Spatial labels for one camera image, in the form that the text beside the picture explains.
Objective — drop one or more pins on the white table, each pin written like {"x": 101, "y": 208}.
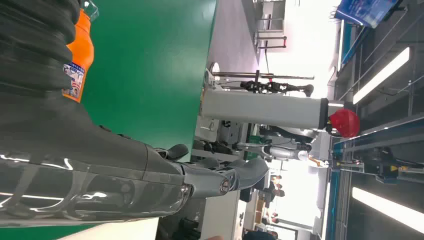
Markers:
{"x": 116, "y": 230}

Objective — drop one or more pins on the blue display screen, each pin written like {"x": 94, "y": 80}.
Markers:
{"x": 364, "y": 11}

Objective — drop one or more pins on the white machine stand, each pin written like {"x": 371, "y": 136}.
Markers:
{"x": 265, "y": 109}

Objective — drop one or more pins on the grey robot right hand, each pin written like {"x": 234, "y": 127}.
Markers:
{"x": 99, "y": 172}

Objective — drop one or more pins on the chrome pole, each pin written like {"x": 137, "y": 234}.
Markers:
{"x": 238, "y": 75}

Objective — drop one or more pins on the white humanoid robot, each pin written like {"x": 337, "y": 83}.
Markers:
{"x": 285, "y": 150}

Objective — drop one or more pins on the long ceiling light strip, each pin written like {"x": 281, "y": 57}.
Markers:
{"x": 387, "y": 208}
{"x": 381, "y": 75}

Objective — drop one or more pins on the red emergency stop button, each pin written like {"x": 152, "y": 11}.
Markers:
{"x": 346, "y": 122}

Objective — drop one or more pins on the white cabinet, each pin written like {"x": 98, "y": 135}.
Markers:
{"x": 222, "y": 215}

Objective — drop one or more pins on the green topped table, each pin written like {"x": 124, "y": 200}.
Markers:
{"x": 149, "y": 66}

